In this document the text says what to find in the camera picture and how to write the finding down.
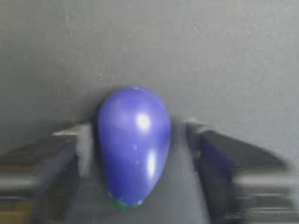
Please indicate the purple toy eggplant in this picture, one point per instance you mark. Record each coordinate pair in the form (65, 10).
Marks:
(132, 145)

